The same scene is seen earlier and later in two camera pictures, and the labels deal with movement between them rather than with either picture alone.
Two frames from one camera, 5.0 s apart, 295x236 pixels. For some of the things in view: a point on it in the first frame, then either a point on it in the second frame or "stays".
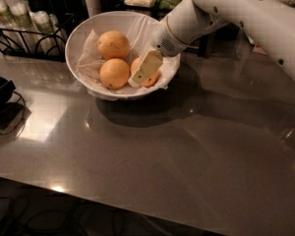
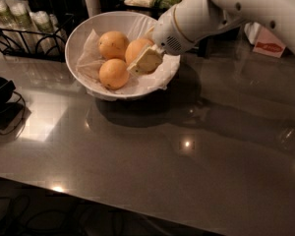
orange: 150,81 -> 136,48
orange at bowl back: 113,44 stays
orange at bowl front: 114,74 stays
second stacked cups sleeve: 20,14 stays
